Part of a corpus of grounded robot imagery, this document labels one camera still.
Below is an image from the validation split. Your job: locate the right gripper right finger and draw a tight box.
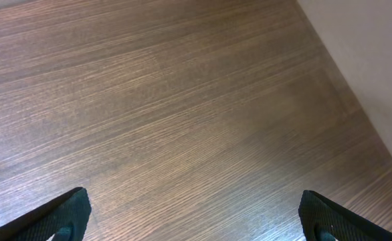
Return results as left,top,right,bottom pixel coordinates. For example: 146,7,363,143
298,190,392,241

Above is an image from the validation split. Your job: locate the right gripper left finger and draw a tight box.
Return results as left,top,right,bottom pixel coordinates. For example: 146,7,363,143
0,187,92,241

